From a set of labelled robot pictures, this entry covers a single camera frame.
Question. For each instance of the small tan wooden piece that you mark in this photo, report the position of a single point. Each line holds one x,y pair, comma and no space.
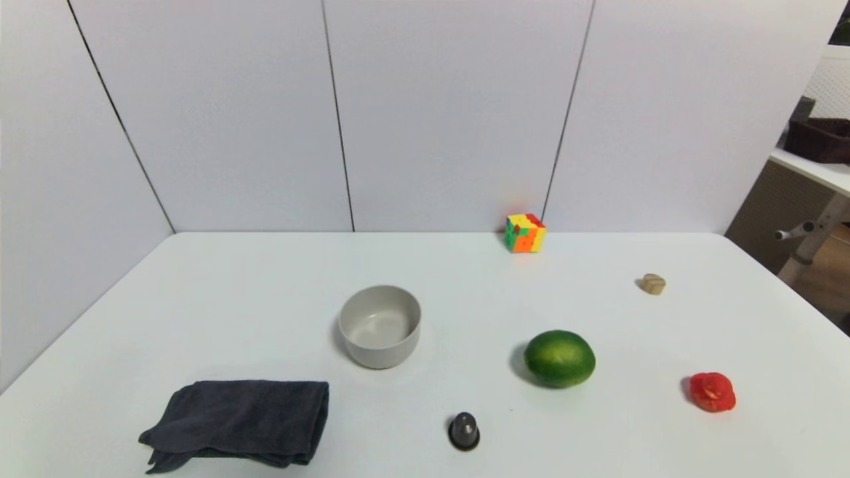
653,284

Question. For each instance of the white desk leg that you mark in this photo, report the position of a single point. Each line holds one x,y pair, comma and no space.
813,240

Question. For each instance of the green round fruit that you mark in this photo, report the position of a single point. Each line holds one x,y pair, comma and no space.
560,358

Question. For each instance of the multicoloured puzzle cube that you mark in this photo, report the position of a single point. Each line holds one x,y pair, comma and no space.
524,234

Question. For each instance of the dark background object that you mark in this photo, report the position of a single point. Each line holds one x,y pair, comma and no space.
842,33

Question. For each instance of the white background desk top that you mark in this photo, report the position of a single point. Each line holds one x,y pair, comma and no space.
813,169

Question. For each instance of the dark grey folded cloth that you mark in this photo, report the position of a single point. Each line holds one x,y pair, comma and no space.
246,418

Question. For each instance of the small dark grey knob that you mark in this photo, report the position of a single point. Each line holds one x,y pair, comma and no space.
464,431

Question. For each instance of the dark brown basket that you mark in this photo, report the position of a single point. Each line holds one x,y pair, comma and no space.
820,139

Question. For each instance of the red toy pepper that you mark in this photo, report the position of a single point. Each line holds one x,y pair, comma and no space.
712,392

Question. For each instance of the beige ceramic bowl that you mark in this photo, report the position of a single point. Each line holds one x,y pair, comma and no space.
380,325

